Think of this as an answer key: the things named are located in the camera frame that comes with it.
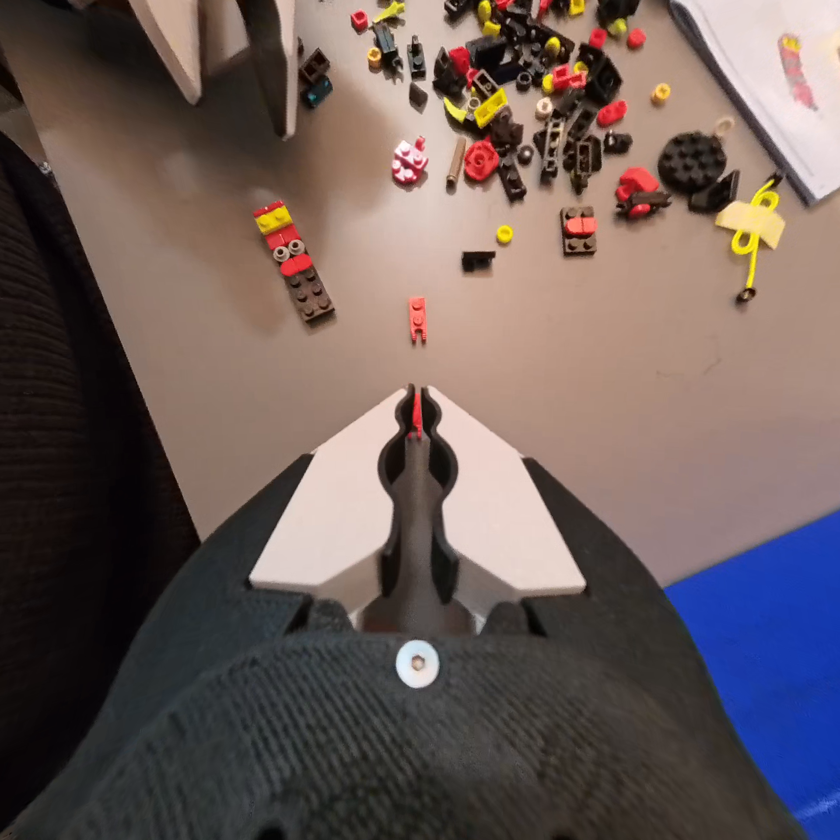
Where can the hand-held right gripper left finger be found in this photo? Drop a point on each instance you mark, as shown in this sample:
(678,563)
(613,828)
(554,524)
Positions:
(328,518)

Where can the black lego slope piece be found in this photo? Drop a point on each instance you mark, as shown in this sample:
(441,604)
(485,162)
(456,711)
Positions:
(715,193)

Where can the red yellow black lego assembly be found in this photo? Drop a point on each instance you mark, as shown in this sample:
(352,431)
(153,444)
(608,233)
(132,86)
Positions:
(308,295)

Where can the red round lego dish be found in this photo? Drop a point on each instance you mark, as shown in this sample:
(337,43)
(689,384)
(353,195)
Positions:
(481,161)

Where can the pile of lego pieces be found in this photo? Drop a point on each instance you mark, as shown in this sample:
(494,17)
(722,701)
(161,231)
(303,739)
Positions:
(538,85)

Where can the red lego clip plate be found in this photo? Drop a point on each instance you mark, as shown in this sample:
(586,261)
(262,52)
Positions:
(417,319)

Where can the blue plastic bin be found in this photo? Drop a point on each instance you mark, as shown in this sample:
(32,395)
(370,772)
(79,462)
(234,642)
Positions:
(768,656)

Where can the large black round lego plate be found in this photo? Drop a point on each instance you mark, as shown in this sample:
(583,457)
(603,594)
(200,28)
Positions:
(692,163)

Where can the thin red lego piece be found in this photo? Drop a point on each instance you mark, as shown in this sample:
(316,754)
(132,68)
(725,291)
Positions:
(416,413)

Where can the lego instruction booklet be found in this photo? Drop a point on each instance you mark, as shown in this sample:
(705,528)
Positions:
(768,72)

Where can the red and black clip piece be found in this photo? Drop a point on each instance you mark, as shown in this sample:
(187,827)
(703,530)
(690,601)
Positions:
(636,187)

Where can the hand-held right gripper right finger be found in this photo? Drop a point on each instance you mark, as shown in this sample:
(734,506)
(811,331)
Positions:
(505,518)

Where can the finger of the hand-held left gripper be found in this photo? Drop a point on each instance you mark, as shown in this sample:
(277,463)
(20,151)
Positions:
(287,65)
(170,39)

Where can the small black lego plate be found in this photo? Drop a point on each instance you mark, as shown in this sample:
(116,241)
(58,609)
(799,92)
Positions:
(478,261)

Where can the brown lego bar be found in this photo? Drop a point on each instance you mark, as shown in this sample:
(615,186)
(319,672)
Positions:
(456,164)

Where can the red rounded lego plate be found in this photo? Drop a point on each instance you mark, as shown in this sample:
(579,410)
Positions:
(408,161)

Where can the small black lego brick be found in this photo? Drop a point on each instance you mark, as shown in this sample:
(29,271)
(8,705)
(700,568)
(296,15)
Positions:
(318,93)
(315,65)

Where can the black plate with red tile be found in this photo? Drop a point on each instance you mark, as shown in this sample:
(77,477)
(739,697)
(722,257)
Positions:
(579,233)

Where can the person's black knitted sweater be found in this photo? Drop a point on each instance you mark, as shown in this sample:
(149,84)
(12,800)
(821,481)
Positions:
(65,394)

